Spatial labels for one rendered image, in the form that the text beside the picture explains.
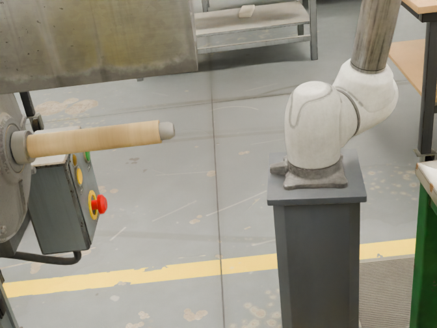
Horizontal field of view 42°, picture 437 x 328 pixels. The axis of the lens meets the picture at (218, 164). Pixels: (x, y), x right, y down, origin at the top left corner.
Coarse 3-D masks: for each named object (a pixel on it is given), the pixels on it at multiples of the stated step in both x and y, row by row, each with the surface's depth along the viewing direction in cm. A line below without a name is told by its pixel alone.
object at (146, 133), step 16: (96, 128) 77; (112, 128) 77; (128, 128) 76; (144, 128) 76; (32, 144) 77; (48, 144) 77; (64, 144) 77; (80, 144) 77; (96, 144) 77; (112, 144) 77; (128, 144) 77; (144, 144) 78
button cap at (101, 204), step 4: (100, 196) 114; (92, 200) 115; (96, 200) 115; (100, 200) 113; (104, 200) 114; (92, 204) 114; (96, 204) 114; (100, 204) 113; (104, 204) 114; (92, 208) 115; (96, 208) 115; (100, 208) 113; (104, 208) 114; (100, 212) 114; (104, 212) 115
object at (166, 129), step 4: (160, 124) 77; (164, 124) 77; (168, 124) 77; (172, 124) 77; (160, 128) 77; (164, 128) 77; (168, 128) 77; (172, 128) 77; (160, 132) 77; (164, 132) 77; (168, 132) 77; (172, 132) 77; (160, 136) 77; (164, 136) 77; (168, 136) 77; (172, 136) 77
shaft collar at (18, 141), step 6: (18, 132) 77; (24, 132) 77; (30, 132) 79; (12, 138) 76; (18, 138) 76; (24, 138) 76; (12, 144) 76; (18, 144) 76; (24, 144) 76; (12, 150) 76; (18, 150) 76; (24, 150) 76; (12, 156) 76; (18, 156) 76; (24, 156) 76; (18, 162) 77; (24, 162) 77; (30, 162) 78
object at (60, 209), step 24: (48, 168) 102; (72, 168) 104; (48, 192) 104; (72, 192) 104; (96, 192) 120; (48, 216) 107; (72, 216) 107; (96, 216) 117; (48, 240) 110; (72, 240) 110; (72, 264) 117
